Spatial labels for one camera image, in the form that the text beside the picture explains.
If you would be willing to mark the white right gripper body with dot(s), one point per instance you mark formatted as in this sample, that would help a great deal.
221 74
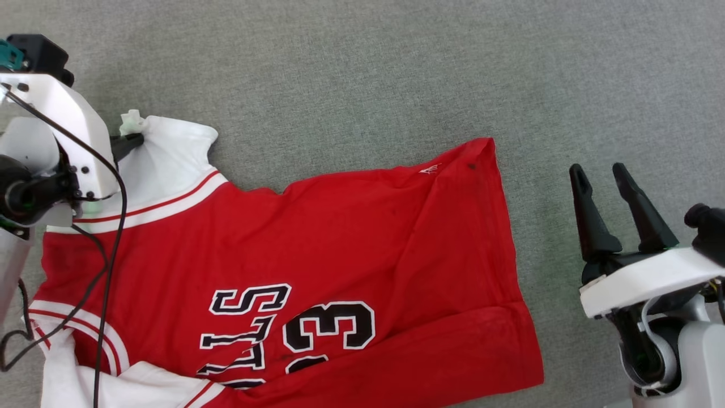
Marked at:
651 275

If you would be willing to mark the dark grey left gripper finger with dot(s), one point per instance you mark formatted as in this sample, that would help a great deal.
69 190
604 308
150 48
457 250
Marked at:
126 146

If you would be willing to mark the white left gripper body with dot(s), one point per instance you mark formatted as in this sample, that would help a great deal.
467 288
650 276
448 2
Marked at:
68 113

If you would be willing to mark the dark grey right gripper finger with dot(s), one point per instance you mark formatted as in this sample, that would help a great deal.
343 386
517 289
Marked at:
645 218
589 221

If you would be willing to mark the red and white basketball jersey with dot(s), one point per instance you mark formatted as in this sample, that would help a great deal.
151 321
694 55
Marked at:
340 238

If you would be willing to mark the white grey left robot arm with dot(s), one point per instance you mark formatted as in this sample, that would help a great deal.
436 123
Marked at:
25 147

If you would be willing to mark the grey fabric sofa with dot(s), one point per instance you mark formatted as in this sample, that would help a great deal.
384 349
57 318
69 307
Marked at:
368 73

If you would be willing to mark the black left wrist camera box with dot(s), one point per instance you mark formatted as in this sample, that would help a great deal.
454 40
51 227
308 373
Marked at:
42 56

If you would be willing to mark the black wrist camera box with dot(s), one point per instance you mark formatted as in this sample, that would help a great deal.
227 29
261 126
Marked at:
42 56
708 229

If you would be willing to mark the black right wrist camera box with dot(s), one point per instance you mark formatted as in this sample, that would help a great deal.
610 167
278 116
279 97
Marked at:
708 229

